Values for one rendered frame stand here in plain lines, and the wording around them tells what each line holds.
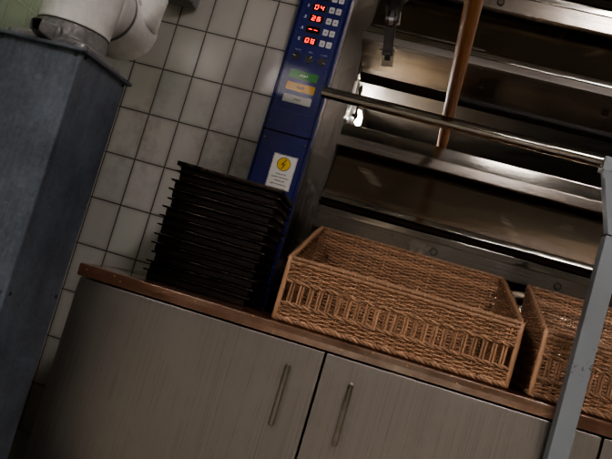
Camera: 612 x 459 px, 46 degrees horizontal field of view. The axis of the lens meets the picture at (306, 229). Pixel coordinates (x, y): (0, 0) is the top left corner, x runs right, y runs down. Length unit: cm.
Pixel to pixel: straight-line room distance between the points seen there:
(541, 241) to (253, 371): 96
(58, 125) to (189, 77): 91
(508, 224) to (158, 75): 117
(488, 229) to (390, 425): 77
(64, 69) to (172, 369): 69
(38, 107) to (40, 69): 8
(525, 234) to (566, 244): 12
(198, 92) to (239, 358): 99
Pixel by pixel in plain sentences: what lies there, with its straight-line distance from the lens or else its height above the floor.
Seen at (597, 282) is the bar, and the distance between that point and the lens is 161.
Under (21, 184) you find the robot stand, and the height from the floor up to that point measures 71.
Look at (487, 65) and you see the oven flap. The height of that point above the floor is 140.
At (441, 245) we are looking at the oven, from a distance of 217.
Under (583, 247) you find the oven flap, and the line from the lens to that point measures 222.
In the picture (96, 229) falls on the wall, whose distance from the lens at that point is 236.
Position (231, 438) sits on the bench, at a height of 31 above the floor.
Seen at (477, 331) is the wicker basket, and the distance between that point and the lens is 167.
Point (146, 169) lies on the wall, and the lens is 233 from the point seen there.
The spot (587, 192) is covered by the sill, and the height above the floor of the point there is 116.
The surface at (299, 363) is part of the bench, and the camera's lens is 163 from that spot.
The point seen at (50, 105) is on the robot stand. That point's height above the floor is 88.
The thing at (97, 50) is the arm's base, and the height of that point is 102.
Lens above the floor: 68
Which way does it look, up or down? 4 degrees up
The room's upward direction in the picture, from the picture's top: 16 degrees clockwise
